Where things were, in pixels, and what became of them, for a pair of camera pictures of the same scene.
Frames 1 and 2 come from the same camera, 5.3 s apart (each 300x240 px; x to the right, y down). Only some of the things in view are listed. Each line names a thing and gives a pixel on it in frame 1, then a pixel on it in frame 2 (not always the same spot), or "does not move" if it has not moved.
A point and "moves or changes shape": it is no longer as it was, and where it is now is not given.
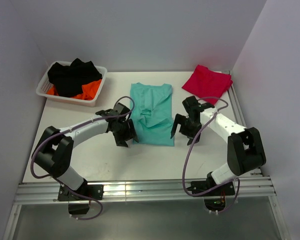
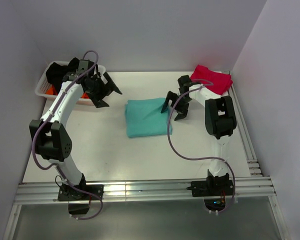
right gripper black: [181, 119] to [182, 111]
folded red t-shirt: [208, 84] does not move
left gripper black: [120, 140] to [100, 103]
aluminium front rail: [34, 193] does not move
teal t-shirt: [151, 110] moves or changes shape
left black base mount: [95, 191] does not move
